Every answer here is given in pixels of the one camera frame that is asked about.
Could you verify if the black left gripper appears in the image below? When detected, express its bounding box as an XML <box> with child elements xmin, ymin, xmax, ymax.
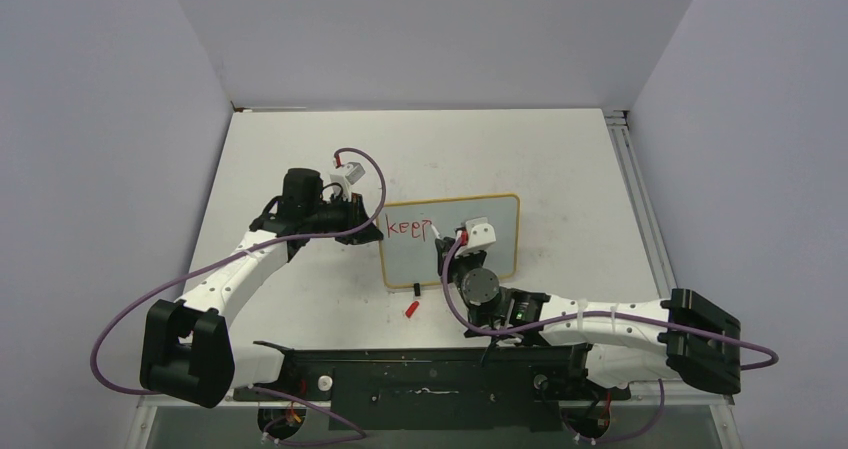
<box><xmin>305</xmin><ymin>191</ymin><xmax>383</xmax><ymax>245</ymax></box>

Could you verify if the yellow framed whiteboard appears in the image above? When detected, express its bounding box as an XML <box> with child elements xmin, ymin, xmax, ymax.
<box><xmin>377</xmin><ymin>193</ymin><xmax>520</xmax><ymax>290</ymax></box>

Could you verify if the red marker cap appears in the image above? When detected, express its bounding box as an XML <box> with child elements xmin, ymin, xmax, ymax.
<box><xmin>404</xmin><ymin>301</ymin><xmax>420</xmax><ymax>318</ymax></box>

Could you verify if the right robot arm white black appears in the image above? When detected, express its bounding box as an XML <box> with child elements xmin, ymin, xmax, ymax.
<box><xmin>435</xmin><ymin>237</ymin><xmax>742</xmax><ymax>397</ymax></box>

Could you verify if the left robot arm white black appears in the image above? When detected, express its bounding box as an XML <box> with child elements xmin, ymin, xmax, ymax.
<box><xmin>140</xmin><ymin>162</ymin><xmax>383</xmax><ymax>408</ymax></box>

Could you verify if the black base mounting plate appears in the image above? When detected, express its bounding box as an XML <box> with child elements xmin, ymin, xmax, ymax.
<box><xmin>266</xmin><ymin>344</ymin><xmax>633</xmax><ymax>432</ymax></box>

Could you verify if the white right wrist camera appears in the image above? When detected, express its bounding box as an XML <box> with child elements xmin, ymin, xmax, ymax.
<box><xmin>456</xmin><ymin>217</ymin><xmax>496</xmax><ymax>256</ymax></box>

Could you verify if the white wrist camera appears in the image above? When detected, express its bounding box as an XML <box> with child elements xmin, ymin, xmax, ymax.
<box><xmin>456</xmin><ymin>217</ymin><xmax>496</xmax><ymax>256</ymax></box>
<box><xmin>329</xmin><ymin>162</ymin><xmax>365</xmax><ymax>201</ymax></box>

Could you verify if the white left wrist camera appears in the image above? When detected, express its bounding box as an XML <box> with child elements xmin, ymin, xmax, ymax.
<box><xmin>329</xmin><ymin>162</ymin><xmax>365</xmax><ymax>201</ymax></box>

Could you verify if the aluminium rail right side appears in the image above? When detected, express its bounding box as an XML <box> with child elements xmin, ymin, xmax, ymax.
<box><xmin>603</xmin><ymin>110</ymin><xmax>678</xmax><ymax>298</ymax></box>

